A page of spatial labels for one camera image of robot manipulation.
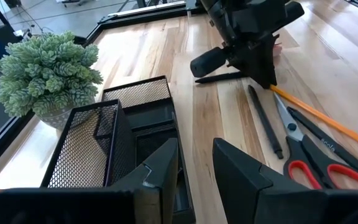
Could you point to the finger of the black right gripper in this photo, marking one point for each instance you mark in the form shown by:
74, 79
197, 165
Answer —
244, 60
267, 62

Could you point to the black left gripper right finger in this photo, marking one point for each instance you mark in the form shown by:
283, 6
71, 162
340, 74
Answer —
238, 186

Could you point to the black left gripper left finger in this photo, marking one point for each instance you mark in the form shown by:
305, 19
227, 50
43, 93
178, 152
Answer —
157, 186

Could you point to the plain black pen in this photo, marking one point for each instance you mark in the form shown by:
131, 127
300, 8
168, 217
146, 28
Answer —
264, 119
219, 77

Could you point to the black pen with white print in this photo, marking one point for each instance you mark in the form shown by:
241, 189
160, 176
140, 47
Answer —
328, 141

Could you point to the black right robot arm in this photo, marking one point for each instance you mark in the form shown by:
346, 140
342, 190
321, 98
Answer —
217, 18

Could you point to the black mesh desk organizer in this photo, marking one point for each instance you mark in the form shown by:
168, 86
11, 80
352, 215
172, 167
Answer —
149, 116

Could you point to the green potted artificial plant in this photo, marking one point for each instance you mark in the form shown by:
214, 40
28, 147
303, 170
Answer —
45, 71

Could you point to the silver aluminium rail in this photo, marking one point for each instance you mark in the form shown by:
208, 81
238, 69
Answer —
148, 8

